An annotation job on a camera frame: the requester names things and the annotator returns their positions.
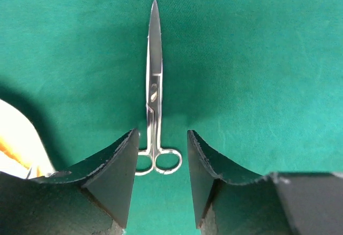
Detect white gauze pad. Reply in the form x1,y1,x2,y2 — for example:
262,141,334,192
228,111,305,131
1,100,56,179

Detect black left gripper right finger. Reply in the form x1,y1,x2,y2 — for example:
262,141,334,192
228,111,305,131
187,130,342,234

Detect dark green surgical cloth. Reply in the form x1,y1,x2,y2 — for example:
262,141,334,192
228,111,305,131
1,0,342,234

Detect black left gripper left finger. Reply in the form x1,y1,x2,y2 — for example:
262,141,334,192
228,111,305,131
1,129,139,234

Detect steel scissors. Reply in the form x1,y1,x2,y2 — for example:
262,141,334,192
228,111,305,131
135,0,183,176

